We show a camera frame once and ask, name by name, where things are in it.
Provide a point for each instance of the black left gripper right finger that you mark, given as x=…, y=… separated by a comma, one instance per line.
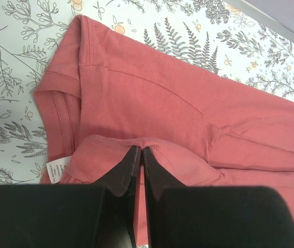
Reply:
x=182, y=216

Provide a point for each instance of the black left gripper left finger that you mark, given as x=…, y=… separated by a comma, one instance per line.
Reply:
x=100, y=214

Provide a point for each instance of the pink t shirt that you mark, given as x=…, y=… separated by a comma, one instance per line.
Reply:
x=104, y=93

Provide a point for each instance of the floral patterned table mat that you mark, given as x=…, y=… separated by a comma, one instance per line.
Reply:
x=212, y=35

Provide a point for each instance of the aluminium table edge rail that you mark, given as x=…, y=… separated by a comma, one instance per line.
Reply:
x=277, y=15

